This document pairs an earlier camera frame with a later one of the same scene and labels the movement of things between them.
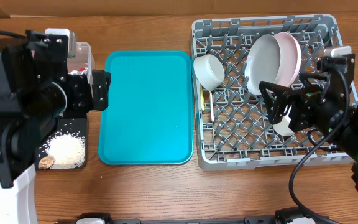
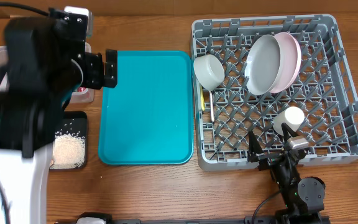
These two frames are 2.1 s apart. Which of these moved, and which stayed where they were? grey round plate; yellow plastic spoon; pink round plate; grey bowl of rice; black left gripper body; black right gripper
Moved: black right gripper; black left gripper body
Stayed: grey round plate; yellow plastic spoon; pink round plate; grey bowl of rice
